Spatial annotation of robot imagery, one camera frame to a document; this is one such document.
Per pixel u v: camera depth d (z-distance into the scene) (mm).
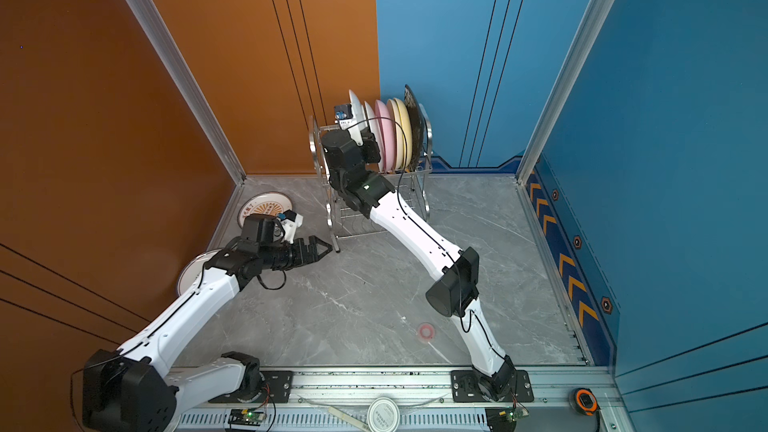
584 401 683
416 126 755
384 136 722
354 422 694
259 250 621
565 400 741
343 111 601
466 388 725
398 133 726
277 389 740
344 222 1023
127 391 387
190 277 917
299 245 701
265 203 1116
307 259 700
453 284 496
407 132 746
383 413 650
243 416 709
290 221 739
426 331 822
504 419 706
